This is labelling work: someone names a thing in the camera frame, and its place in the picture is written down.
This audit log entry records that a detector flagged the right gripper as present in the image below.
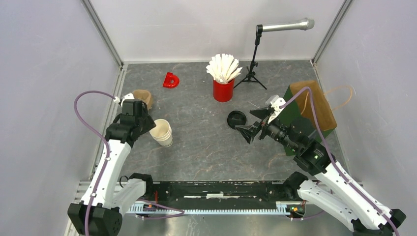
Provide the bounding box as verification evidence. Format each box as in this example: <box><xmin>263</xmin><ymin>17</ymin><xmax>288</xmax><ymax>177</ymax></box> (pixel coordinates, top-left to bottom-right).
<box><xmin>235</xmin><ymin>106</ymin><xmax>299</xmax><ymax>152</ymax></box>

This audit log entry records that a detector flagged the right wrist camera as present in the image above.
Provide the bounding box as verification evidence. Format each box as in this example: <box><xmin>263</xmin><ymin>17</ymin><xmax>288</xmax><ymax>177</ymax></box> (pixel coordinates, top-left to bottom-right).
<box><xmin>266</xmin><ymin>95</ymin><xmax>286</xmax><ymax>124</ymax></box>

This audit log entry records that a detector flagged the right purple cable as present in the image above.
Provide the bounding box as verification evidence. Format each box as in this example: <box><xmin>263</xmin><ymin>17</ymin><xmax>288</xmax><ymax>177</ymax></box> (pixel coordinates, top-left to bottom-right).
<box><xmin>280</xmin><ymin>86</ymin><xmax>401</xmax><ymax>236</ymax></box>

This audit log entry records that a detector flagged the silver microphone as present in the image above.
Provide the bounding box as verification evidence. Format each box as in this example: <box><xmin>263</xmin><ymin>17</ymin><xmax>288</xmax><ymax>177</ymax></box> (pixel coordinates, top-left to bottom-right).
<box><xmin>262</xmin><ymin>18</ymin><xmax>315</xmax><ymax>32</ymax></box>

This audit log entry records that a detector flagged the red plastic letter d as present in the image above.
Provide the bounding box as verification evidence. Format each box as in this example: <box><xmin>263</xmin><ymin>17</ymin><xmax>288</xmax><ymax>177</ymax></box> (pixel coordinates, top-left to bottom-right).
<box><xmin>163</xmin><ymin>72</ymin><xmax>180</xmax><ymax>89</ymax></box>

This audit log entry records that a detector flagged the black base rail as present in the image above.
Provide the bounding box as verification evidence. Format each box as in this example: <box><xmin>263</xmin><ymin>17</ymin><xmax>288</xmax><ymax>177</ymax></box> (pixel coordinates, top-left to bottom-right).
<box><xmin>142</xmin><ymin>180</ymin><xmax>301</xmax><ymax>210</ymax></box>

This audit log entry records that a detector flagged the green paper bag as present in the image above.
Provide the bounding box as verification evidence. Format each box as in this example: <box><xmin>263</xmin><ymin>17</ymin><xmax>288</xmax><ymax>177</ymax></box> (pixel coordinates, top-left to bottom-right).
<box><xmin>278</xmin><ymin>80</ymin><xmax>354</xmax><ymax>138</ymax></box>

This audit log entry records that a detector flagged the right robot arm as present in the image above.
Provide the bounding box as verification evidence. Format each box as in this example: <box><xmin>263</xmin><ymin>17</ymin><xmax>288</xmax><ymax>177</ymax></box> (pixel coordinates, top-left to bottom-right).
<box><xmin>234</xmin><ymin>107</ymin><xmax>406</xmax><ymax>236</ymax></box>

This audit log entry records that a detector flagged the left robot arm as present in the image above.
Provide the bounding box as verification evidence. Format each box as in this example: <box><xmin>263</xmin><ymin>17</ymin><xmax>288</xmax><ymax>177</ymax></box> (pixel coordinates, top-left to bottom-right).
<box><xmin>67</xmin><ymin>99</ymin><xmax>156</xmax><ymax>236</ymax></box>

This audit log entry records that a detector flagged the black mini tripod stand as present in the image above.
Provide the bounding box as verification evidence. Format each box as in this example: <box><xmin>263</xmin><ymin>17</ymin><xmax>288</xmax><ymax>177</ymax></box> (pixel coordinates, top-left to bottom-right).
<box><xmin>234</xmin><ymin>25</ymin><xmax>267</xmax><ymax>90</ymax></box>

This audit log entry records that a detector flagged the red cylindrical holder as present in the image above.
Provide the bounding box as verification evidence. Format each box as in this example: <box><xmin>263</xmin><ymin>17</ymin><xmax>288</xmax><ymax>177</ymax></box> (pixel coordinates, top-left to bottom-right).
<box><xmin>213</xmin><ymin>79</ymin><xmax>235</xmax><ymax>102</ymax></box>

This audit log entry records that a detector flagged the white paper cup stack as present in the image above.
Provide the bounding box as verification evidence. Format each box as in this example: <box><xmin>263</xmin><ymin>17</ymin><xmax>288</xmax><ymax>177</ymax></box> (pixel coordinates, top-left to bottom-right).
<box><xmin>149</xmin><ymin>119</ymin><xmax>173</xmax><ymax>148</ymax></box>

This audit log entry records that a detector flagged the brown cardboard cup carrier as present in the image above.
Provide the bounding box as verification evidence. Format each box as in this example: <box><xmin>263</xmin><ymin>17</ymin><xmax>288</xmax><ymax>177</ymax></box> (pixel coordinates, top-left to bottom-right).
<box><xmin>132</xmin><ymin>89</ymin><xmax>153</xmax><ymax>111</ymax></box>

